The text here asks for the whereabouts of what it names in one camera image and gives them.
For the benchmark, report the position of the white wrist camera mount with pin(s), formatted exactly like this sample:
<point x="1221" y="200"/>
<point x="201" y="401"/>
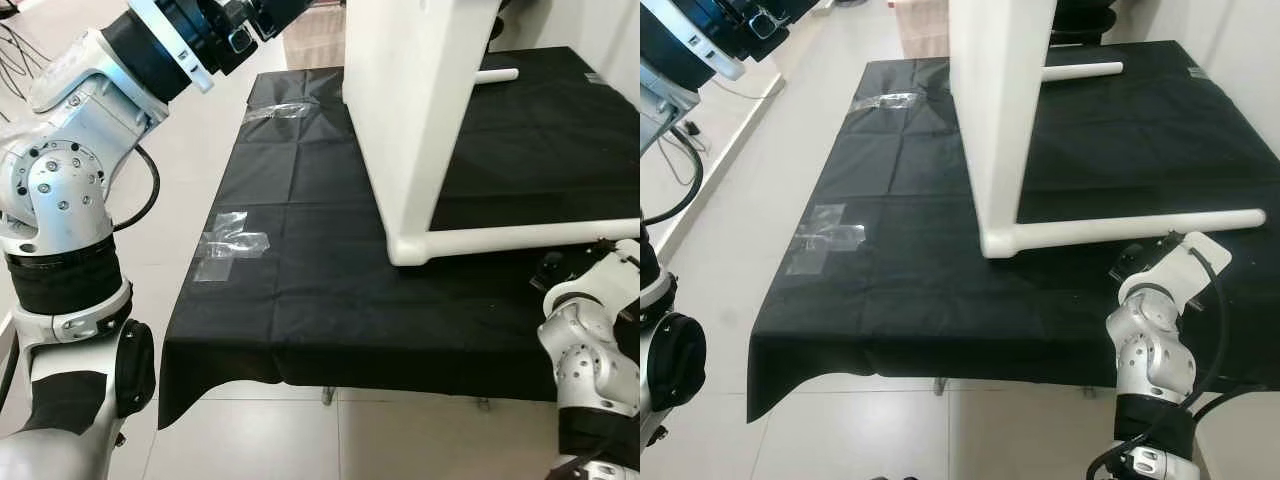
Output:
<point x="1185" y="272"/>
<point x="175" y="45"/>
<point x="590" y="275"/>
<point x="715" y="58"/>

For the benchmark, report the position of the beige skirted side table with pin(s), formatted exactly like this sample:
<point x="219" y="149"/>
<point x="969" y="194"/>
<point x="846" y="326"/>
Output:
<point x="920" y="30"/>
<point x="315" y="45"/>

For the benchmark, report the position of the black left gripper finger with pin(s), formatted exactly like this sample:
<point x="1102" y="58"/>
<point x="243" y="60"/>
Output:
<point x="803" y="8"/>
<point x="280" y="15"/>

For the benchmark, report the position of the clear tape patch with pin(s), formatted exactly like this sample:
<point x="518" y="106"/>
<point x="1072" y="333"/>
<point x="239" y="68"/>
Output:
<point x="280" y="109"/>
<point x="230" y="245"/>
<point x="885" y="100"/>
<point x="825" y="237"/>

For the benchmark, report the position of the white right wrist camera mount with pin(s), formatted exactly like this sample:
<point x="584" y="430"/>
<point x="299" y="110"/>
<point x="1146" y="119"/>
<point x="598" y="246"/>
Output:
<point x="590" y="275"/>
<point x="1185" y="272"/>

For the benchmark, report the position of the white plastic table leg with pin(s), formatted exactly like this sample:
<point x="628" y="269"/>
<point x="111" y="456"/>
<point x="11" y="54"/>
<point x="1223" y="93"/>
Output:
<point x="530" y="238"/>
<point x="500" y="75"/>
<point x="1085" y="72"/>
<point x="1140" y="228"/>

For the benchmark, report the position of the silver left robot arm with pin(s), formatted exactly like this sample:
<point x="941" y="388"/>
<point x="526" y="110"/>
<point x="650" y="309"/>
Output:
<point x="60" y="180"/>
<point x="655" y="110"/>

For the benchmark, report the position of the black round stool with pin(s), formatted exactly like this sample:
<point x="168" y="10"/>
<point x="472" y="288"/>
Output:
<point x="1088" y="20"/>
<point x="503" y="25"/>

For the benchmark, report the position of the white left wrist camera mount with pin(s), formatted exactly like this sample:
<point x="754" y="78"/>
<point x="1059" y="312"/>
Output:
<point x="715" y="58"/>
<point x="175" y="45"/>

